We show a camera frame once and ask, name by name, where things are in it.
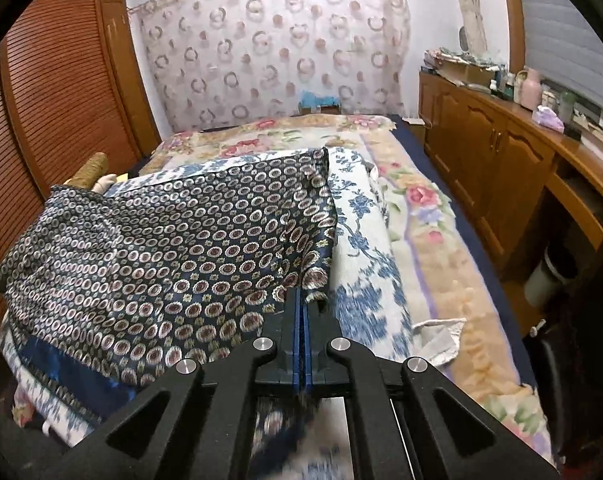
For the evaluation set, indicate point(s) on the green glass jar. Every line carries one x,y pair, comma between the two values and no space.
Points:
567,106

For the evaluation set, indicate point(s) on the pink floral blanket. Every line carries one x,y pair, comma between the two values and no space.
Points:
431,240

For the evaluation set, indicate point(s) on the dark circle-print satin garment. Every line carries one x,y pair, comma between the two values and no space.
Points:
181,250

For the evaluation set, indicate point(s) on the cluttered cardboard box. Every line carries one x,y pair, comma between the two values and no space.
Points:
459,67

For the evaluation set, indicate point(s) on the pink thermos jug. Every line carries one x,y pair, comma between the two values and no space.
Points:
530,90

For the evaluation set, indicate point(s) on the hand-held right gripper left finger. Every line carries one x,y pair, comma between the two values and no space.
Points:
295,350

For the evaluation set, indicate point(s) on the grey window blind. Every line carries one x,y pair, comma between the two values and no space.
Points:
561,25

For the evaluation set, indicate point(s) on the navy bed mattress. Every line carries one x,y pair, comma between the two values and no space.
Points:
481,270

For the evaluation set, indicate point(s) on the blue floral white cloth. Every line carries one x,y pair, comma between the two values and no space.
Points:
366,280

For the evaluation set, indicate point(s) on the circle-print sheer curtain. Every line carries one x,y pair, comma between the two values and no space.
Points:
271,45

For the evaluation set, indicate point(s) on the beige tied side curtain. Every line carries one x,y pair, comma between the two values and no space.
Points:
469,0

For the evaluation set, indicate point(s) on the purple tissue pack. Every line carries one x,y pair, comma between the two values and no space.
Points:
548,119

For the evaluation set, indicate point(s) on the cardboard box with blue cloth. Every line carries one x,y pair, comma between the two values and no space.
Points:
317,102

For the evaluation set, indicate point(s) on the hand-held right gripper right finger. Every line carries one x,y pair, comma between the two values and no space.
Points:
309,355

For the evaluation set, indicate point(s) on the wooden slatted wardrobe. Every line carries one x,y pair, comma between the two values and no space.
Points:
56,85

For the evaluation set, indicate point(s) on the round waste bin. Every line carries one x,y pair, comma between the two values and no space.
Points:
549,277

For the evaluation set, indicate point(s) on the wooden sideboard cabinet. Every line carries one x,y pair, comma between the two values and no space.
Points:
486,160

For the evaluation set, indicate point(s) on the brown woven roll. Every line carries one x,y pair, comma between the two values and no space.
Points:
89,167

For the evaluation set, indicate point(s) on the small desk fan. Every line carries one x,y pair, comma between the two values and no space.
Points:
464,39

